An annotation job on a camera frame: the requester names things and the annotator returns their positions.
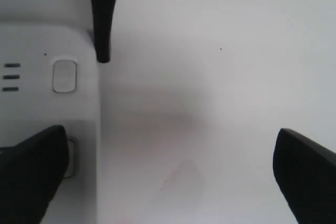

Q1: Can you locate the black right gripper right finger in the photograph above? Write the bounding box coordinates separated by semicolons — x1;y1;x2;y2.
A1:
272;129;335;223

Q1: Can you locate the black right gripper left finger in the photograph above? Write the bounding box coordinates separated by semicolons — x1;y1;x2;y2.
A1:
1;125;69;223

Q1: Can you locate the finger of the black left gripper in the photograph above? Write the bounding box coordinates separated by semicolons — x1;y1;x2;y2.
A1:
91;0;116;63

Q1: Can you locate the white five-socket power strip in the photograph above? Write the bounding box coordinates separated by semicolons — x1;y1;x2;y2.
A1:
1;22;100;223

